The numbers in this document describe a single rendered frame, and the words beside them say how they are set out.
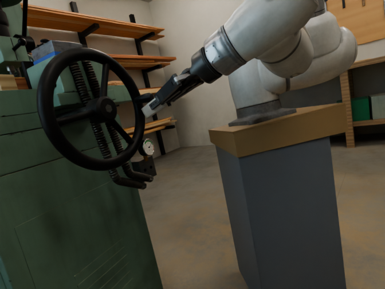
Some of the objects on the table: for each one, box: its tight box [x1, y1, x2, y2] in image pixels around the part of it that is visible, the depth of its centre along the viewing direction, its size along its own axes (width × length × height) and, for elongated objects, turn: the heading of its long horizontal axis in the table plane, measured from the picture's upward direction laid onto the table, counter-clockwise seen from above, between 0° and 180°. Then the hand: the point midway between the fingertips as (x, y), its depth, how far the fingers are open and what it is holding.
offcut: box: [0, 75, 18, 91], centre depth 59 cm, size 4×3×4 cm
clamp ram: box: [21, 61, 34, 89], centre depth 71 cm, size 9×8×9 cm
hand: (153, 106), depth 63 cm, fingers closed
